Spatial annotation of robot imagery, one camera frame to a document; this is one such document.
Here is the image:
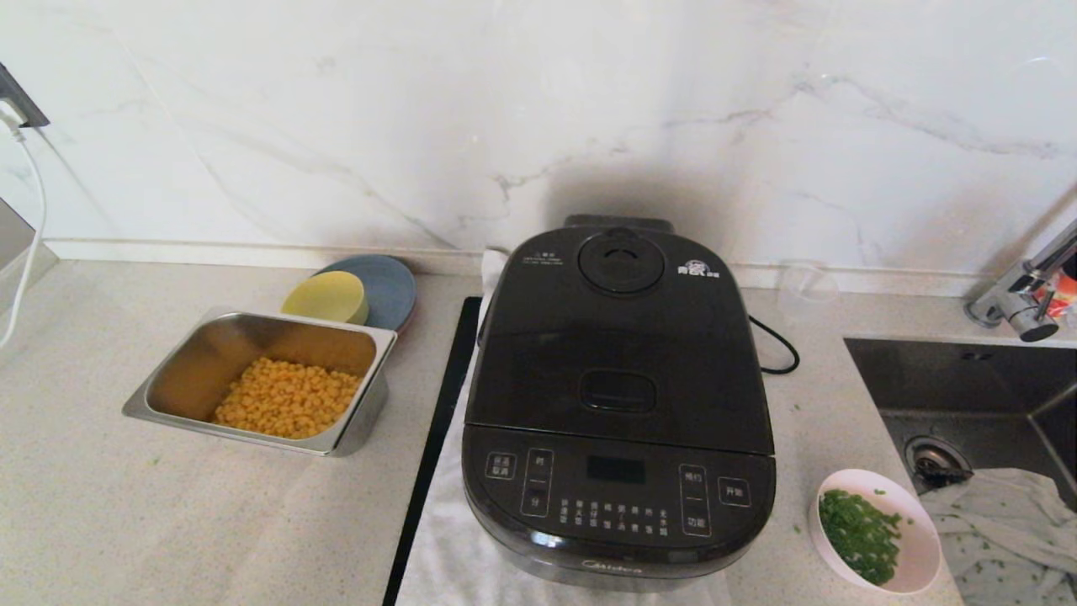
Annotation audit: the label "white cloth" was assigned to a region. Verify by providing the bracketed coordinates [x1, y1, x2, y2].
[919, 467, 1077, 606]

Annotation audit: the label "black power cord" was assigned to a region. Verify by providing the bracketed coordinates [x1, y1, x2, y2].
[747, 313, 800, 375]

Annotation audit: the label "yellow bowl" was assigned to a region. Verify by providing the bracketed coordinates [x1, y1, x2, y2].
[280, 269, 369, 326]

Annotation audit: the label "yellow corn kernels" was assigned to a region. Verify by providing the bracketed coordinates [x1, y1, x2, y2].
[213, 356, 364, 440]

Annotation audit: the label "black strip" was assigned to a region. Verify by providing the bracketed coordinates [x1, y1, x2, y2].
[383, 296, 483, 606]

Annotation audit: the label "stainless steel tray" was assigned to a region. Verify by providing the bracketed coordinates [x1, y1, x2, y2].
[122, 307, 398, 458]

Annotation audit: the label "blue plate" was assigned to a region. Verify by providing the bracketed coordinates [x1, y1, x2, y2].
[313, 254, 417, 332]

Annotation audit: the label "white cable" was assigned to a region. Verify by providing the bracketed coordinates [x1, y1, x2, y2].
[0, 101, 48, 350]

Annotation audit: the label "chrome faucet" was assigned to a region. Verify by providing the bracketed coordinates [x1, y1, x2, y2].
[965, 221, 1077, 342]

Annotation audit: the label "chopped green scallions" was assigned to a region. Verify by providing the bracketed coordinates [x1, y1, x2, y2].
[819, 490, 905, 587]

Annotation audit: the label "white towel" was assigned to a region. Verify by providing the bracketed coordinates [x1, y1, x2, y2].
[395, 247, 735, 606]

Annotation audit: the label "black rice cooker lid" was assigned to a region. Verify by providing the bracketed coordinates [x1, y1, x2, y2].
[464, 223, 775, 457]

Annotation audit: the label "white bowl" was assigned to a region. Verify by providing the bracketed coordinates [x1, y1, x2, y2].
[808, 468, 943, 597]

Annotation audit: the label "black rice cooker body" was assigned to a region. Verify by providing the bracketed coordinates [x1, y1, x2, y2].
[461, 215, 777, 593]

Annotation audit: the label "metal sink drain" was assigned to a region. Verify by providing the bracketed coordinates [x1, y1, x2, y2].
[905, 435, 975, 489]

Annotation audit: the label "clear measuring cup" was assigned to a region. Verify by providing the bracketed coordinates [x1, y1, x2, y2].
[778, 259, 842, 325]

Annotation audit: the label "dark wall socket plate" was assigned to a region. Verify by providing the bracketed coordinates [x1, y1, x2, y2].
[0, 63, 50, 129]

